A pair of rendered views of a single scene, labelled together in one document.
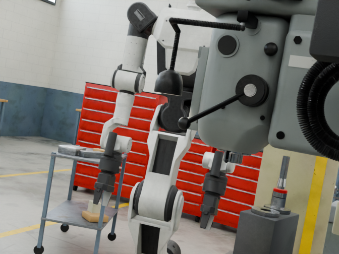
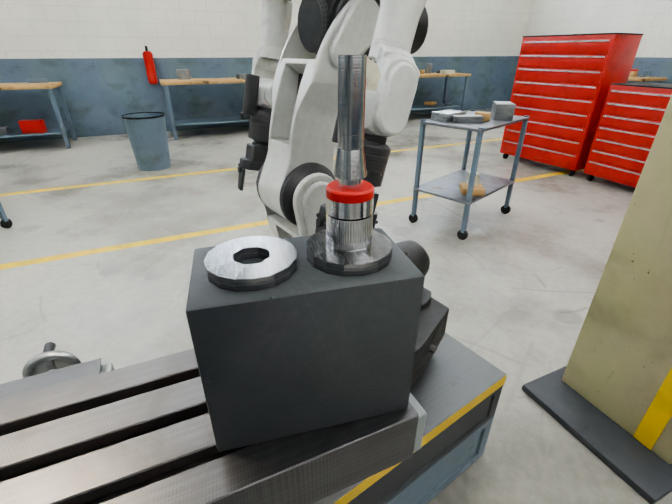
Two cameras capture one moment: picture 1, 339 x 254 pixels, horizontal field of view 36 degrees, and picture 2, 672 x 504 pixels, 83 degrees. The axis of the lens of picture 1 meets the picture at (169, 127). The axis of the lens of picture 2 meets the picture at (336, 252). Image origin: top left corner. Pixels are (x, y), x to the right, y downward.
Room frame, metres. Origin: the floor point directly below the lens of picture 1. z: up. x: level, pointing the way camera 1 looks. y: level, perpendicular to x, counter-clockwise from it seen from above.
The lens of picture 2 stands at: (1.44, -0.62, 1.29)
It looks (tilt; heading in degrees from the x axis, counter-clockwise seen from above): 28 degrees down; 42
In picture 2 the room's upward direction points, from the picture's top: straight up
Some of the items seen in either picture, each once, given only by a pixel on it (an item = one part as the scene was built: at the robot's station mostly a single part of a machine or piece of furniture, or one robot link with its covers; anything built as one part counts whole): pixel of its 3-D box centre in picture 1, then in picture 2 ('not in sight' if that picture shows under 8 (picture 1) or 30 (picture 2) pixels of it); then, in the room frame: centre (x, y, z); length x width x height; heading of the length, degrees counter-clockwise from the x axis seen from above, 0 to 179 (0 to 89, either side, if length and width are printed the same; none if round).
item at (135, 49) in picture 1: (132, 64); not in sight; (2.14, 0.20, 1.52); 0.13 x 0.12 x 0.22; 79
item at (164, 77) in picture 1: (169, 81); not in sight; (1.32, 0.02, 1.45); 0.07 x 0.07 x 0.06
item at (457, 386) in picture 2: not in sight; (341, 404); (2.13, -0.03, 0.20); 0.78 x 0.68 x 0.40; 167
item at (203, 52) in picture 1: (202, 89); not in sight; (1.31, -0.07, 1.45); 0.04 x 0.04 x 0.21; 66
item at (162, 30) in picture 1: (190, 47); not in sight; (2.15, -0.03, 1.63); 0.34 x 0.30 x 0.36; 77
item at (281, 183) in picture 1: (283, 172); (351, 125); (1.71, -0.40, 1.23); 0.03 x 0.03 x 0.11
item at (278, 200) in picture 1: (278, 199); (349, 220); (1.71, -0.40, 1.14); 0.05 x 0.05 x 0.05
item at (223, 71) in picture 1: (247, 85); not in sight; (1.26, -0.17, 1.47); 0.21 x 0.19 x 0.32; 156
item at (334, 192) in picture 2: (280, 190); (349, 190); (1.71, -0.40, 1.17); 0.05 x 0.05 x 0.01
